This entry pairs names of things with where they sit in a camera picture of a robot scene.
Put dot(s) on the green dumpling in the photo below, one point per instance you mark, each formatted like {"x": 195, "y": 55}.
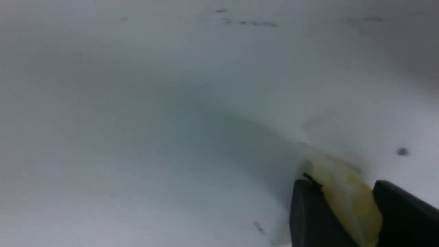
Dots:
{"x": 348, "y": 197}

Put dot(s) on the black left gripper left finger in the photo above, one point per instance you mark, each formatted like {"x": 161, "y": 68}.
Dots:
{"x": 311, "y": 222}

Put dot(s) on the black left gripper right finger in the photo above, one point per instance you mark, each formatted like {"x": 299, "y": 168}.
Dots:
{"x": 407, "y": 220}

